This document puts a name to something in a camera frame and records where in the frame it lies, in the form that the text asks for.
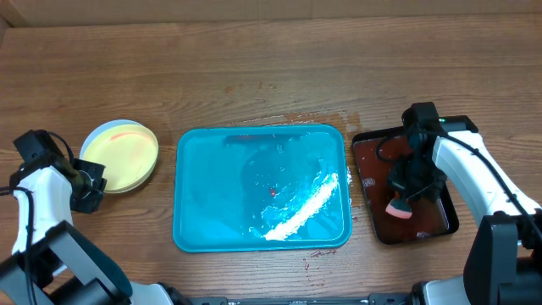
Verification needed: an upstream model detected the black water tray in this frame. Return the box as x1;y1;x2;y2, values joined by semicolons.
351;126;459;245

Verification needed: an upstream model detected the light blue plate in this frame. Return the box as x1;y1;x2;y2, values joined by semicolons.
80;119;152;163

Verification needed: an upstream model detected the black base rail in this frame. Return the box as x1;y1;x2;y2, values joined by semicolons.
189;292;424;305

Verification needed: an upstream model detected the pink and green sponge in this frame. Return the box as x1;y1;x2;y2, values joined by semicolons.
385;197;412;219

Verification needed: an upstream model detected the yellow plate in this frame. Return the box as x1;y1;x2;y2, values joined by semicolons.
93;126;159;194

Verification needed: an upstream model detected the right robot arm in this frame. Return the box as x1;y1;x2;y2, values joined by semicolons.
385;116;541;304

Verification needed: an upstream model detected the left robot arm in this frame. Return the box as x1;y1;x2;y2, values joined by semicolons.
1;158;133;304

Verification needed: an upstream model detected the teal plastic tray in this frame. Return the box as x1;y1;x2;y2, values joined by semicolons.
172;125;352;253

